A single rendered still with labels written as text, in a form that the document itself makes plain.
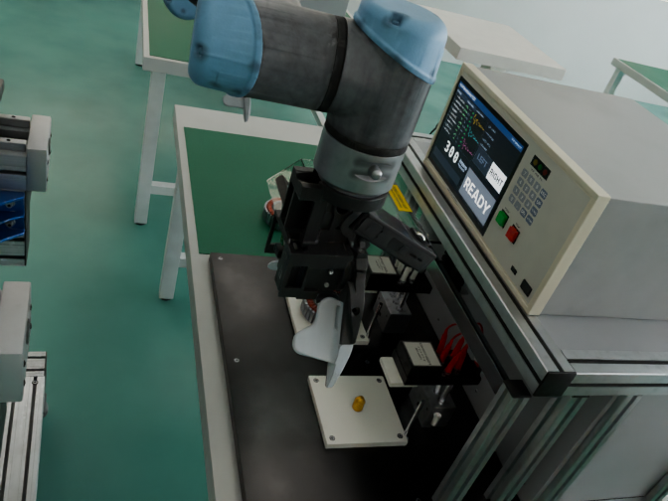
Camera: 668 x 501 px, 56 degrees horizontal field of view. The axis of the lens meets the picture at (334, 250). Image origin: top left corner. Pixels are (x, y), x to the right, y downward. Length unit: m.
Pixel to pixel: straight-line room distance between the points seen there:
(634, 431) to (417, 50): 0.79
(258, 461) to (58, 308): 1.45
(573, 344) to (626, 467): 0.34
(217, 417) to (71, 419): 0.98
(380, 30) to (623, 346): 0.66
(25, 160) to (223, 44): 0.83
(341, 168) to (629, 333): 0.63
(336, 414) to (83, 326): 1.34
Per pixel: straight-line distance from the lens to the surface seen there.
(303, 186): 0.55
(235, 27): 0.48
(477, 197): 1.08
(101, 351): 2.23
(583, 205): 0.88
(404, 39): 0.49
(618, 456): 1.18
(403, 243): 0.62
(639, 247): 0.97
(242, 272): 1.37
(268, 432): 1.09
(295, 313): 1.29
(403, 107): 0.51
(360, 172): 0.53
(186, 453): 2.00
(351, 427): 1.13
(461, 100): 1.17
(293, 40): 0.48
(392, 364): 1.11
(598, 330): 1.01
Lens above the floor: 1.61
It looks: 34 degrees down
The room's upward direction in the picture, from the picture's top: 19 degrees clockwise
